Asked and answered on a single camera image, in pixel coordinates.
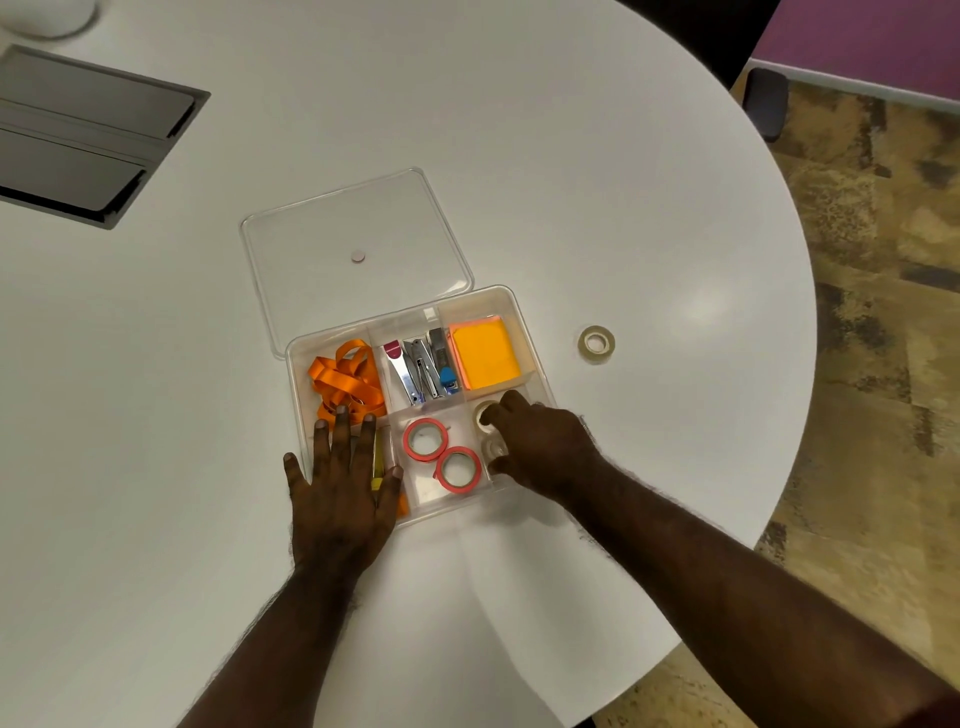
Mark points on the black chair armrest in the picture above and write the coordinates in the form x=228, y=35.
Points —
x=765, y=105

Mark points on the person's right forearm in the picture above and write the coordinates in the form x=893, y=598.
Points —
x=735, y=600

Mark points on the orange sticky note pad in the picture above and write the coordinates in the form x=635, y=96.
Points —
x=484, y=352

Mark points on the orange-capped small tube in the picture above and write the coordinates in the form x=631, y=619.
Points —
x=403, y=505

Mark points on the person's left hand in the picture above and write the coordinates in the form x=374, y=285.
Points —
x=337, y=510

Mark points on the person's left forearm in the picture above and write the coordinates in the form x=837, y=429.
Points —
x=277, y=652

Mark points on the white plant pot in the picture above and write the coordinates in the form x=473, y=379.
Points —
x=45, y=15

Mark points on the clear plastic lid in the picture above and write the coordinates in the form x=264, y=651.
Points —
x=322, y=240

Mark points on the clear plastic organizer box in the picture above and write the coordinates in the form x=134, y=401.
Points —
x=420, y=491

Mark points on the dark red shirt sleeve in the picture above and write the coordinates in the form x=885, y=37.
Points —
x=941, y=714

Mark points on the pink-tipped nail clipper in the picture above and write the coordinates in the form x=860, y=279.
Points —
x=400, y=373

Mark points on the yellow-capped small tube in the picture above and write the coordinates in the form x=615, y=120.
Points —
x=378, y=461

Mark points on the red tape roll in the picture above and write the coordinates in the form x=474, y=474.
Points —
x=439, y=472
x=407, y=441

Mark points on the transparent tape roll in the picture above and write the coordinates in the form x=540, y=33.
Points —
x=478, y=416
x=486, y=450
x=583, y=345

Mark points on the black office chair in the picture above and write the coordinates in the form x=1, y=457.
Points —
x=705, y=34

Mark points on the orange ribbon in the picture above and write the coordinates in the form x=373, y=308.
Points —
x=341, y=382

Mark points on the person's right hand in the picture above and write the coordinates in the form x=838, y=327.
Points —
x=547, y=450

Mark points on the blue-tipped nail clipper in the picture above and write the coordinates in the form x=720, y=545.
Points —
x=447, y=375

